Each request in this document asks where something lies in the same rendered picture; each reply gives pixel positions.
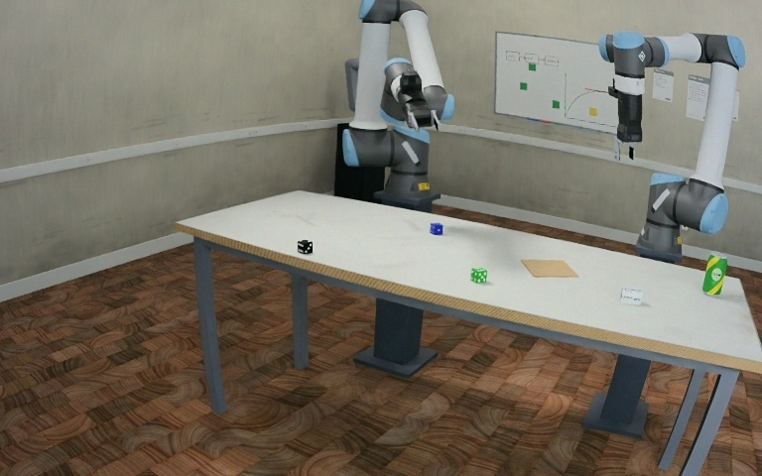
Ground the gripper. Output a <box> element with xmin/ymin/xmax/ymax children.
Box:
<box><xmin>612</xmin><ymin>91</ymin><xmax>645</xmax><ymax>163</ymax></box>
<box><xmin>397</xmin><ymin>69</ymin><xmax>442</xmax><ymax>132</ymax></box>

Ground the tan square mat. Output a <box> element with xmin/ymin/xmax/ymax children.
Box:
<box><xmin>520</xmin><ymin>258</ymin><xmax>579</xmax><ymax>279</ymax></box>

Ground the grey jointed stand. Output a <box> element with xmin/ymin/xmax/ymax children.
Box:
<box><xmin>344</xmin><ymin>58</ymin><xmax>361</xmax><ymax>114</ymax></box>

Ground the black cabinet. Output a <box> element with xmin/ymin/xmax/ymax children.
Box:
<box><xmin>334</xmin><ymin>123</ymin><xmax>388</xmax><ymax>200</ymax></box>

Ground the whiteboard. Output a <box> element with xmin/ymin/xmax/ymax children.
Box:
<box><xmin>493</xmin><ymin>31</ymin><xmax>620</xmax><ymax>135</ymax></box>

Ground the green and yellow can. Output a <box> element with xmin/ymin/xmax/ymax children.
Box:
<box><xmin>701</xmin><ymin>251</ymin><xmax>728</xmax><ymax>297</ymax></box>

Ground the white table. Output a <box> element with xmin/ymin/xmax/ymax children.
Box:
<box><xmin>174</xmin><ymin>189</ymin><xmax>762</xmax><ymax>476</ymax></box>

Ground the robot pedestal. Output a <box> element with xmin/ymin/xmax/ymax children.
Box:
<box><xmin>581</xmin><ymin>246</ymin><xmax>684</xmax><ymax>440</ymax></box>
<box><xmin>353</xmin><ymin>189</ymin><xmax>442</xmax><ymax>379</ymax></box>

